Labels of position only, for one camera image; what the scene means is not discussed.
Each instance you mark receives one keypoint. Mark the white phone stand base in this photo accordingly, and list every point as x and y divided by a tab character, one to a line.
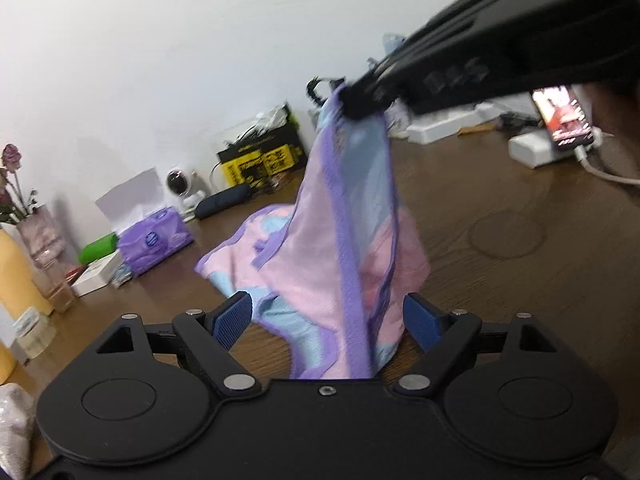
534	150

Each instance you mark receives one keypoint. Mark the green tube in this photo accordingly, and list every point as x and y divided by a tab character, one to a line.
98	249

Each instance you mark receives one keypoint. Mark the smartphone on stand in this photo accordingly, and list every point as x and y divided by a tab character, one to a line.
564	118

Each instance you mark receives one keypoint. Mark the pink blue purple mesh vest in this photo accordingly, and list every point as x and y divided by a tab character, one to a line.
329	272

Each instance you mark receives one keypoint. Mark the white security camera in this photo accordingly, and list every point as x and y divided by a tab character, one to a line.
188	188

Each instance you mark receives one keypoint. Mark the dark navy pouch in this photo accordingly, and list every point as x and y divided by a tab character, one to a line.
223	200

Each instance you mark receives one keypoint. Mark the white power strip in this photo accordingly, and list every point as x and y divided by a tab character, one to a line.
431	128

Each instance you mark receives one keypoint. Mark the glass vase with flowers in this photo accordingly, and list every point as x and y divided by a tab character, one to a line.
35	230

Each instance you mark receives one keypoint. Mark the white plastic bag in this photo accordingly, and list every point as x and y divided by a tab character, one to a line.
17	424

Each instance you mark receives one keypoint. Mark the white flat box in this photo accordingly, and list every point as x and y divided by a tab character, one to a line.
98	274

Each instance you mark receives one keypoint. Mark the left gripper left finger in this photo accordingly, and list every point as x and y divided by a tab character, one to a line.
206	340

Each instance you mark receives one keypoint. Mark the yellow black cardboard box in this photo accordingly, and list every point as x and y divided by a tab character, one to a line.
270	146

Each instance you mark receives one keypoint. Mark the purple tissue pack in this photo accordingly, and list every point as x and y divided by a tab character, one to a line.
153	239

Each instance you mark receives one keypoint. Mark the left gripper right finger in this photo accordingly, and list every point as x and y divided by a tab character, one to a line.
448	341

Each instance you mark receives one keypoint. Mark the yellow thermos jug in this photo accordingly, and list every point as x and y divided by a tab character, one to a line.
18	294

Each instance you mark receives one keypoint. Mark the blue water bottle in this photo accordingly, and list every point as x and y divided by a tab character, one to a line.
391	42

